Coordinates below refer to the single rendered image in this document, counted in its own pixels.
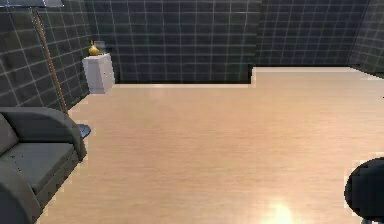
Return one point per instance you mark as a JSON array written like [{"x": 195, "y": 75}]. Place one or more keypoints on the black round chair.
[{"x": 366, "y": 190}]

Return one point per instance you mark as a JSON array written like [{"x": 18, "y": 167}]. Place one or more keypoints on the white side cabinet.
[{"x": 98, "y": 74}]

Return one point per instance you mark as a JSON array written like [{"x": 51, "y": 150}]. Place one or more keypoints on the floor lamp with brown pole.
[{"x": 50, "y": 63}]

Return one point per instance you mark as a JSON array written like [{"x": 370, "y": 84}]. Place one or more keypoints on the grey armchair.
[{"x": 36, "y": 156}]

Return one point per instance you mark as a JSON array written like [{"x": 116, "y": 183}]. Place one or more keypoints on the gold round vase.
[{"x": 93, "y": 50}]

